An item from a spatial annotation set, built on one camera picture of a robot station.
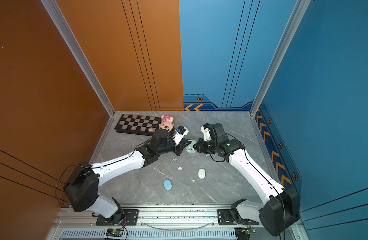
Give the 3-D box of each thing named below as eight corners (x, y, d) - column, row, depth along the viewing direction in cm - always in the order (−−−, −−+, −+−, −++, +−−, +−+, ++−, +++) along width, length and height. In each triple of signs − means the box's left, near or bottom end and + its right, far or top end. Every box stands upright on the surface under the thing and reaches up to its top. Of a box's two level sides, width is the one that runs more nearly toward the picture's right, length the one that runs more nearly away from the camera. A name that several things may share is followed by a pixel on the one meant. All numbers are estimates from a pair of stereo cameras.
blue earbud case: (161, 185, 86) (161, 183, 84) (167, 179, 88) (166, 178, 86) (168, 192, 83) (168, 190, 81) (174, 186, 85) (173, 184, 83)
